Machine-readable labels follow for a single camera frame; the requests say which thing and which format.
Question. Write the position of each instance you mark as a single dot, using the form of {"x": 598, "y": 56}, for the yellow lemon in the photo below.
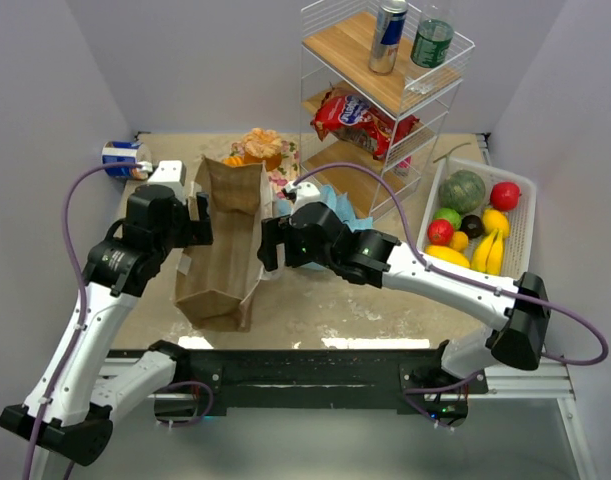
{"x": 493, "y": 219}

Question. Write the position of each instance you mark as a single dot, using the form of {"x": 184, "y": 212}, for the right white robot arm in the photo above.
{"x": 513, "y": 318}

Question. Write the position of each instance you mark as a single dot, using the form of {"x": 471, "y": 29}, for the dark avocado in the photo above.
{"x": 472, "y": 226}

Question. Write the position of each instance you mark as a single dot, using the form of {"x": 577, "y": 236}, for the blue white paper roll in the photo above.
{"x": 134, "y": 158}

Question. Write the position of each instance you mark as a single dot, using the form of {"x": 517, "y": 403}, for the yellow banana bunch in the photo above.
{"x": 488, "y": 256}

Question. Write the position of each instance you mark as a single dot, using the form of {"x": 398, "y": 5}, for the green label plastic bottle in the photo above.
{"x": 434, "y": 34}

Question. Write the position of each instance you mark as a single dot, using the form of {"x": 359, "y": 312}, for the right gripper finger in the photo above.
{"x": 272, "y": 257}
{"x": 273, "y": 231}

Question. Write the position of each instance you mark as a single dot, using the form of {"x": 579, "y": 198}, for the floral pattern tray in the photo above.
{"x": 288, "y": 171}

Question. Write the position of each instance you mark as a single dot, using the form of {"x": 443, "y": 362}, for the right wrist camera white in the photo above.
{"x": 300, "y": 194}

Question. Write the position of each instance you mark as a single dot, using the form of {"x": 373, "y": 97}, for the red snack packet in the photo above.
{"x": 350, "y": 117}

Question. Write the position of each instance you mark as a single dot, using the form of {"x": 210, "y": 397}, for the blue silver energy drink can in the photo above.
{"x": 390, "y": 21}

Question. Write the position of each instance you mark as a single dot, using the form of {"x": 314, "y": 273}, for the white plastic fruit basket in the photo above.
{"x": 517, "y": 247}

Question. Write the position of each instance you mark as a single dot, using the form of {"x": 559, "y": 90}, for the green lime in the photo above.
{"x": 450, "y": 215}

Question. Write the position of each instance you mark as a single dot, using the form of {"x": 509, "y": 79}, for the red apple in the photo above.
{"x": 505, "y": 196}

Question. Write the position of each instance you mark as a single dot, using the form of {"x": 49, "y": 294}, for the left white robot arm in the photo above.
{"x": 68, "y": 412}

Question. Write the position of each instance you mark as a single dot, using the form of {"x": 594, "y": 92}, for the small orange fruit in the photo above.
{"x": 459, "y": 241}

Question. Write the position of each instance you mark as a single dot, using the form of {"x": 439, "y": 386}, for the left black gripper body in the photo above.
{"x": 203, "y": 218}

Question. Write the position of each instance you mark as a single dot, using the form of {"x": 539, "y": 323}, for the yellow mango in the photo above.
{"x": 448, "y": 254}

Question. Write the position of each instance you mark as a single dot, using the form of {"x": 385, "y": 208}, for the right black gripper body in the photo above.
{"x": 270, "y": 243}

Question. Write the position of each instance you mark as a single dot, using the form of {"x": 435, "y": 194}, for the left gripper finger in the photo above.
{"x": 202, "y": 202}
{"x": 198, "y": 235}

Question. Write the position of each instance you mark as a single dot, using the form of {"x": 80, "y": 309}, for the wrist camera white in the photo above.
{"x": 300, "y": 194}
{"x": 171, "y": 174}

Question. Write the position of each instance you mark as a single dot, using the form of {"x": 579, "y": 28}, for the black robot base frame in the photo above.
{"x": 215, "y": 381}

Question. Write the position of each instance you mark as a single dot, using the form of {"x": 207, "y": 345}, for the peeled orange on cup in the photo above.
{"x": 262, "y": 146}

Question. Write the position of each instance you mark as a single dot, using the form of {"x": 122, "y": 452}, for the green melon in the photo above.
{"x": 463, "y": 191}

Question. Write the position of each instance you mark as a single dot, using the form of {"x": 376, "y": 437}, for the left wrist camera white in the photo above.
{"x": 171, "y": 174}

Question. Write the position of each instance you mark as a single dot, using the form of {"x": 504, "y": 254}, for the red tomato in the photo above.
{"x": 440, "y": 232}

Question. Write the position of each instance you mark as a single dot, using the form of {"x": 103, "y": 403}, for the white wire wooden shelf rack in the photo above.
{"x": 378, "y": 79}

